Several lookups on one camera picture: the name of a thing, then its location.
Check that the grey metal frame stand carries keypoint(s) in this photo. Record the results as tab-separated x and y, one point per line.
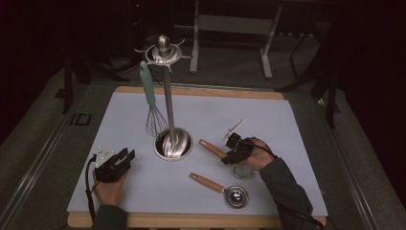
234	25

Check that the steel utensil rack stand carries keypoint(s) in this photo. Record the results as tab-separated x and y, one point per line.
168	96

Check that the person's left hand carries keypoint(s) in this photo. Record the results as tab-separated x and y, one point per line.
108	191

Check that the person's right hand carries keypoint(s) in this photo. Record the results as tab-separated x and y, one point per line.
261	158

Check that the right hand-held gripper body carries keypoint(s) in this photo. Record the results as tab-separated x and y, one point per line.
244	150

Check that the metal floor rail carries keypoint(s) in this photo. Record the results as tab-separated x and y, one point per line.
354	179
35	166

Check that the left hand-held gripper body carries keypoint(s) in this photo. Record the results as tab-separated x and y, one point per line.
107	171

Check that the wooden table with white top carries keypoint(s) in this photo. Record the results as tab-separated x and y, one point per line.
191	220

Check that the black metal stand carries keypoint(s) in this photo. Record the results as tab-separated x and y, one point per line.
332	96
67	86

